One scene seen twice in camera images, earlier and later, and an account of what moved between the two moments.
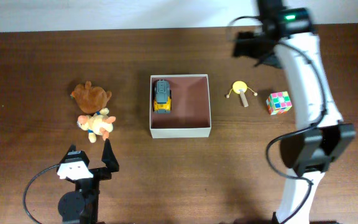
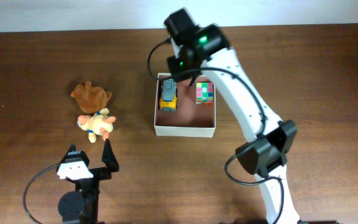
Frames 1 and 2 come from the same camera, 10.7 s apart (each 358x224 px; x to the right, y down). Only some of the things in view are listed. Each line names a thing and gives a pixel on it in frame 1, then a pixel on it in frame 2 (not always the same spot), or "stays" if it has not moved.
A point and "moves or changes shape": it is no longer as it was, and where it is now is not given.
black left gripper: (110, 162) stays
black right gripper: (243, 39) -> (173, 62)
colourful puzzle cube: (278, 102) -> (204, 93)
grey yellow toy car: (162, 97) moves or changes shape
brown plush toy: (90, 99) stays
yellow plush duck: (98, 124) stays
